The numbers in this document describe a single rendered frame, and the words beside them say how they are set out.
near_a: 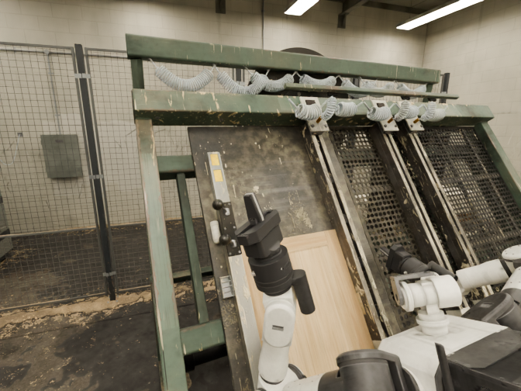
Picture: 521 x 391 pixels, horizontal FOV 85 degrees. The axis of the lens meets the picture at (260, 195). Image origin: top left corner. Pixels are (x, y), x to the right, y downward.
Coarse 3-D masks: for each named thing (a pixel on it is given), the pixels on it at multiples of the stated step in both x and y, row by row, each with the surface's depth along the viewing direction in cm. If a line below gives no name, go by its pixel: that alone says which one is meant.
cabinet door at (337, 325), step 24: (288, 240) 112; (312, 240) 116; (336, 240) 120; (312, 264) 112; (336, 264) 115; (312, 288) 108; (336, 288) 111; (264, 312) 98; (336, 312) 107; (360, 312) 110; (312, 336) 101; (336, 336) 104; (360, 336) 106; (312, 360) 98
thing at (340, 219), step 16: (304, 128) 136; (320, 128) 130; (320, 144) 132; (320, 160) 127; (320, 176) 128; (336, 192) 124; (336, 208) 120; (336, 224) 120; (352, 224) 119; (352, 240) 118; (352, 256) 113; (352, 272) 114; (368, 272) 112; (368, 288) 112; (368, 304) 107; (368, 320) 108; (384, 320) 106; (384, 336) 104
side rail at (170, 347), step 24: (144, 120) 108; (144, 144) 104; (144, 168) 101; (144, 192) 98; (168, 264) 91; (168, 288) 88; (168, 312) 86; (168, 336) 83; (168, 360) 81; (168, 384) 79
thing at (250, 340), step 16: (208, 160) 113; (224, 176) 111; (224, 192) 109; (240, 256) 101; (240, 272) 99; (240, 288) 97; (240, 304) 95; (240, 320) 93; (256, 336) 92; (256, 352) 90; (256, 368) 89; (256, 384) 87
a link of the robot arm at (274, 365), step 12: (264, 348) 67; (276, 348) 65; (288, 348) 67; (264, 360) 67; (276, 360) 66; (288, 360) 69; (264, 372) 68; (276, 372) 67; (288, 372) 72; (264, 384) 68; (276, 384) 68
